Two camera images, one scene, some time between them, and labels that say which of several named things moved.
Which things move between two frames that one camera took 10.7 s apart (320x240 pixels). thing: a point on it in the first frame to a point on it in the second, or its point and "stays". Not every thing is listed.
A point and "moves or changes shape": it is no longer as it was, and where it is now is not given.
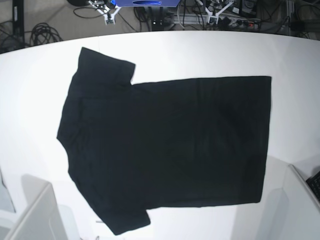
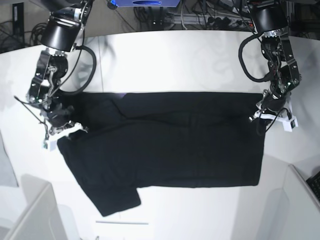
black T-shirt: [132, 147] moves or changes shape
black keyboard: [314, 183] stays
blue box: [146, 3] stays
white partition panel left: [42, 220] stays
